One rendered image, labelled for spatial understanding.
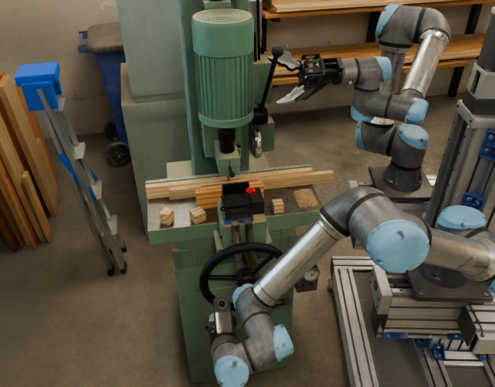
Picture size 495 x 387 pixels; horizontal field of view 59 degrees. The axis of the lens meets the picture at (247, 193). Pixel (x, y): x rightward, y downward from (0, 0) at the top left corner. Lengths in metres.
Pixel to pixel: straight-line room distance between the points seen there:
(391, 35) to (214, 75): 0.68
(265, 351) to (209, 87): 0.74
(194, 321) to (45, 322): 0.97
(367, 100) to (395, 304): 0.64
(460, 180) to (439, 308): 0.41
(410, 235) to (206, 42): 0.73
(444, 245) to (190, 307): 0.98
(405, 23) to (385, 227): 0.90
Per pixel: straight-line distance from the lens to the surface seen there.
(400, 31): 1.67
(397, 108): 1.38
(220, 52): 1.26
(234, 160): 1.45
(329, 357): 2.22
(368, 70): 1.36
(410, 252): 0.97
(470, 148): 1.49
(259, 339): 1.09
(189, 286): 1.63
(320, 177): 1.63
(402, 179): 1.80
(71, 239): 2.94
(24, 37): 3.83
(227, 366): 1.06
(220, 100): 1.31
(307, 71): 1.28
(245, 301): 1.15
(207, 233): 1.47
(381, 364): 1.99
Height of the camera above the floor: 1.82
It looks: 36 degrees down
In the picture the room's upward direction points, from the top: straight up
